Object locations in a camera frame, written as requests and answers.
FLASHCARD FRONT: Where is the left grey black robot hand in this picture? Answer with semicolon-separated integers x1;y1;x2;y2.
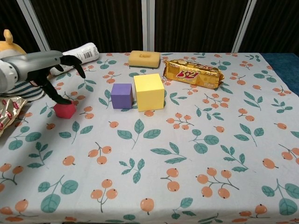
13;49;86;105

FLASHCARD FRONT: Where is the pink foam cube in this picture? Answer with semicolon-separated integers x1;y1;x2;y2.
54;100;77;119

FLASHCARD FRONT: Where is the purple foam cube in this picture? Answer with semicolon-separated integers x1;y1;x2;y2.
110;83;134;110

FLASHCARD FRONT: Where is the striped shirt plush doll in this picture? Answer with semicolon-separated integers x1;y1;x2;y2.
0;29;47;102

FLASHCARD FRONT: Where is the white plastic bottle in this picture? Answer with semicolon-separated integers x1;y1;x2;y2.
49;42;100;77

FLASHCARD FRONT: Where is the dark ribbed partition panel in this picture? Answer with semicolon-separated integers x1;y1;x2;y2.
0;0;51;54
148;0;252;53
232;0;299;54
23;0;149;53

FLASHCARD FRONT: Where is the crumpled gold snack wrapper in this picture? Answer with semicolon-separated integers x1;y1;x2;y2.
0;97;28;137

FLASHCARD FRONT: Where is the yellow sponge with green base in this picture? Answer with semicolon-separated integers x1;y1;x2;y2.
128;50;161;70

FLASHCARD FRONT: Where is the yellow foam cube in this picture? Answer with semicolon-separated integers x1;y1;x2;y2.
133;73;165;112

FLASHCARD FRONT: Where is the floral fruit print tablecloth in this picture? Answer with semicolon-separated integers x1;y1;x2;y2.
0;52;299;224

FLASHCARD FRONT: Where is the gold biscuit package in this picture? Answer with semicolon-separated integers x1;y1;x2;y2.
163;59;225;90

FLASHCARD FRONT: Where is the blue table cover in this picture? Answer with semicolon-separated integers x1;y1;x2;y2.
258;52;299;100

